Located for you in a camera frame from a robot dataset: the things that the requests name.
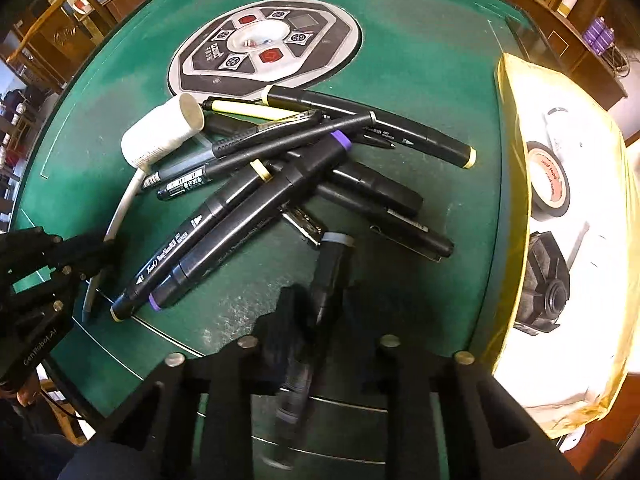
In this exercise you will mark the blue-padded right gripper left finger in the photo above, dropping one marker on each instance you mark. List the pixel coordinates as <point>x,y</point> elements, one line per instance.
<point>288,343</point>

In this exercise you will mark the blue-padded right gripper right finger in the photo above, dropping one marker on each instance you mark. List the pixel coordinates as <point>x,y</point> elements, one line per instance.
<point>361,329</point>

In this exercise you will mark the black marker grey cap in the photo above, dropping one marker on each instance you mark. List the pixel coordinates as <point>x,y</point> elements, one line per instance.
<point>326,292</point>

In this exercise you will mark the black clip pen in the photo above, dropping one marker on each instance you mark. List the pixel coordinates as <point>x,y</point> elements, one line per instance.
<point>405,232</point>

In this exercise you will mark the black marker purple band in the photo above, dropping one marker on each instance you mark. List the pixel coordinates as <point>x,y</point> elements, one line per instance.
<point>294,178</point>

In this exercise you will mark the black fineliner pen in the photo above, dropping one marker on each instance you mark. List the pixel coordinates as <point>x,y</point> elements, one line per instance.
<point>198,177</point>

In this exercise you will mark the black spool reel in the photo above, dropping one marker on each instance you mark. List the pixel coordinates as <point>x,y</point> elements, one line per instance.
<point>546,286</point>

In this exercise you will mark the white plastic cylinder tube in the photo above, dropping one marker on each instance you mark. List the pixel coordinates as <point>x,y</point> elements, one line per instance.
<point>162,130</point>

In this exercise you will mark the yellow barrel pen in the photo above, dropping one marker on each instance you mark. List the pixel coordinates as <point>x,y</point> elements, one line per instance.
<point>246,109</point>

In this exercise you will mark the black tape roll red core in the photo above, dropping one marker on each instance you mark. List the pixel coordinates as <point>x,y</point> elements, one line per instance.
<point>548,183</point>

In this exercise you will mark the black marker gold band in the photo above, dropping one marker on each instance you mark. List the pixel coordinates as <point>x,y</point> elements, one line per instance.
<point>197,224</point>

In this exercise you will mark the white bottle with label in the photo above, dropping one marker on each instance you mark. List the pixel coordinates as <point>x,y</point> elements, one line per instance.
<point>563,133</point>

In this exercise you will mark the yellow-edged white cardboard box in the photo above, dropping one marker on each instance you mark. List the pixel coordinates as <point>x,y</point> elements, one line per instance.
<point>572,376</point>

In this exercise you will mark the wooden chair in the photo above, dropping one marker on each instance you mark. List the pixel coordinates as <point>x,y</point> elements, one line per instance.
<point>54,44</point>

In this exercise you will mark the octagonal mahjong table control panel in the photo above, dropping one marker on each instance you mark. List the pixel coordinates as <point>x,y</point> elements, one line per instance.
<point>289,43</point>

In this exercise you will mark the purple bottles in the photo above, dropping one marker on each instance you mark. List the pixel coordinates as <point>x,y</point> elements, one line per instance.
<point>599,36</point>

